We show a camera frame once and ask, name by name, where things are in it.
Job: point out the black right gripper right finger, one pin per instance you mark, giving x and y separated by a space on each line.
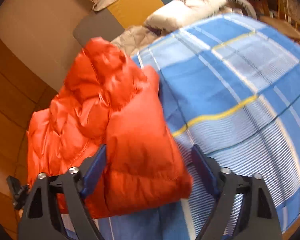
242 206

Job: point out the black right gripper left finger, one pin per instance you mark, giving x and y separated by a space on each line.
41 217

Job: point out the orange puffer down jacket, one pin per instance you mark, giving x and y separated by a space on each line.
108 100

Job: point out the wooden wardrobe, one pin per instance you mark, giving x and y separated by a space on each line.
21 93

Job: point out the blue plaid bed sheet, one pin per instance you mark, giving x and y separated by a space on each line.
231 85

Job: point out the beige quilted blanket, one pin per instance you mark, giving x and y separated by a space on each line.
135 38

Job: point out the wicker wooden chair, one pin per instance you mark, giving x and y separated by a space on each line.
286 20

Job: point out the white printed pillow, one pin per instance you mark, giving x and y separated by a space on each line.
180 13

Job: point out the grey yellow blue headboard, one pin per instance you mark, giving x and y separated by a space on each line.
112 21

